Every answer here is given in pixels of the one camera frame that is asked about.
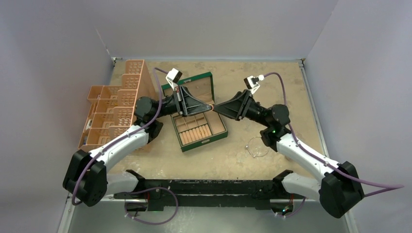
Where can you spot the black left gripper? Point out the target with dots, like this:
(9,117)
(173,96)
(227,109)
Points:
(187,105)

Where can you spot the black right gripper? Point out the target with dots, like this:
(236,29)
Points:
(237,108)

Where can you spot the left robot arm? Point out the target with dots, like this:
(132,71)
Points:
(86,176)

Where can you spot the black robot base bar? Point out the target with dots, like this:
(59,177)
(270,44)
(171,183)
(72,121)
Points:
(258,194)

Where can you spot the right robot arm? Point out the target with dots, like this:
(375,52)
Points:
(334,185)

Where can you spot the green jewelry box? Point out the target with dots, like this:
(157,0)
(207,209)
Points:
(202,128)

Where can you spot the orange plastic tiered organizer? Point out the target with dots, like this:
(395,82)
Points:
(112,107)

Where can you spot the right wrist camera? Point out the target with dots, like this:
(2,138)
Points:
(252,83)

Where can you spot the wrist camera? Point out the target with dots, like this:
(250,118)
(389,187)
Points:
(252,83)
(173,77)

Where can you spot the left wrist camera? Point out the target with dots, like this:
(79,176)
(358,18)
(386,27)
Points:
(173,77)

